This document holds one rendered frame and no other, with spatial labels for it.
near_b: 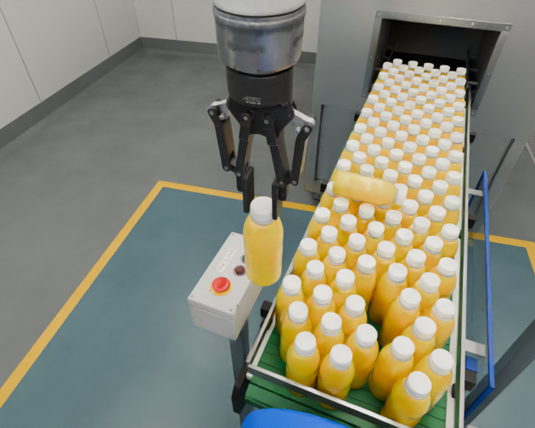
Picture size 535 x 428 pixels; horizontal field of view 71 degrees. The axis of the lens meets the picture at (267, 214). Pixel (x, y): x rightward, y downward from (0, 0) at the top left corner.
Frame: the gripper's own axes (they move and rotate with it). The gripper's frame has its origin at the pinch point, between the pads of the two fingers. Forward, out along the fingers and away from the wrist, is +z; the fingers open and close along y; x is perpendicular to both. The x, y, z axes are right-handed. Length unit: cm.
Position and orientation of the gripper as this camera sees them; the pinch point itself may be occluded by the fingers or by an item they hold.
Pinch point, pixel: (262, 194)
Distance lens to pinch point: 55.6
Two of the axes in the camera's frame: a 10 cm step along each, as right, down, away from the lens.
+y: 9.5, 2.2, -2.1
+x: 3.1, -7.0, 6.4
